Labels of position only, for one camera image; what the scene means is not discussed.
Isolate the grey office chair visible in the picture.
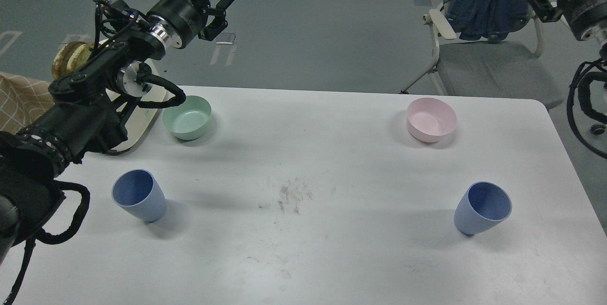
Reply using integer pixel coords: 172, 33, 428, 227
401, 0, 563, 109

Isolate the bread slice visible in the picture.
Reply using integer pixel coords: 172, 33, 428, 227
51, 41, 86, 80
64, 41, 98, 74

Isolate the blue denim jacket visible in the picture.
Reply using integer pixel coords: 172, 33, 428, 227
446, 0, 531, 43

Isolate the green bowl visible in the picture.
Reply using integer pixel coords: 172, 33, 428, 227
161, 95, 212, 141

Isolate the blue cup image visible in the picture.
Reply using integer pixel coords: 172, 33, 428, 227
453, 181, 512, 236
111, 169, 167, 222

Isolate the pink bowl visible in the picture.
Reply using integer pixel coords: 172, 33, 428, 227
407, 97, 458, 143

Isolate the bread slice back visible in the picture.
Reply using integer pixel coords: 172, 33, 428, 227
51, 41, 86, 80

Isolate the bread slice front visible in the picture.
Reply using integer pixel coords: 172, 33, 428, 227
64, 41, 98, 74

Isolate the beige checkered cloth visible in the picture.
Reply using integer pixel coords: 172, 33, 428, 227
0, 72, 54, 134

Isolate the cream white toaster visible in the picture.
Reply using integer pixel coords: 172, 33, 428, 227
106, 85, 167, 156

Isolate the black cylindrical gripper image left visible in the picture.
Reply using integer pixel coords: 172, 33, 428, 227
147, 0, 235, 49

